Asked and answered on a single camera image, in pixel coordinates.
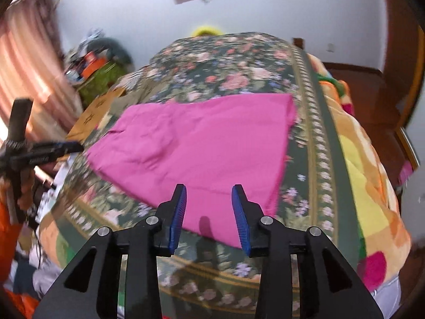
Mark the cluttered green side table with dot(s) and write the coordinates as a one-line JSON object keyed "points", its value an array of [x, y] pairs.
{"points": [[103, 73]]}

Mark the orange box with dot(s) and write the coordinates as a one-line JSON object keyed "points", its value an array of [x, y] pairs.
{"points": [[93, 64]]}

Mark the brown wooden door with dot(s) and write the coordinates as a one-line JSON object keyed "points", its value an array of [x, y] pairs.
{"points": [[403, 40]]}

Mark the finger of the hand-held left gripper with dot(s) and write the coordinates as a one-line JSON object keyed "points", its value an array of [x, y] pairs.
{"points": [[59, 148]]}

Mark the orange cloth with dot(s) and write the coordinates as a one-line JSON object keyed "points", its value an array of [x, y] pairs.
{"points": [[13, 256]]}

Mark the white wall socket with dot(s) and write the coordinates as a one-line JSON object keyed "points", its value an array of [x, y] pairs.
{"points": [[330, 47]]}

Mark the brown cardboard box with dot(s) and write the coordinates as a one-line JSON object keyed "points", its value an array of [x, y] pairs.
{"points": [[96, 109]]}

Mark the pink pants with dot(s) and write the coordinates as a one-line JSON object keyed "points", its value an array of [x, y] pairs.
{"points": [[199, 153]]}

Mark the green floral bedspread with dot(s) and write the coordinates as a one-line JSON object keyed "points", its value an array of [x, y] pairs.
{"points": [[232, 63]]}

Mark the pink striped curtain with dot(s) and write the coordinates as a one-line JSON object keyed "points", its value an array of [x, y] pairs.
{"points": [[30, 59]]}

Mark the orange yellow patchwork blanket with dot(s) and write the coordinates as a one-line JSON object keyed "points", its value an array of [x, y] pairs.
{"points": [[365, 179]]}

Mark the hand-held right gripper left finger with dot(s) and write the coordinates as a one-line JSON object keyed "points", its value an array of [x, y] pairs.
{"points": [[177, 221]]}

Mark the wooden bed post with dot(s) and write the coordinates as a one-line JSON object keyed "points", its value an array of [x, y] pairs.
{"points": [[298, 43]]}

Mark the yellow plush object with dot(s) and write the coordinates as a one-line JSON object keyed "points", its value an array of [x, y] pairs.
{"points": [[207, 30]]}

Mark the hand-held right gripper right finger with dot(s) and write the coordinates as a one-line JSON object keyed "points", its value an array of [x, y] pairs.
{"points": [[240, 221]]}

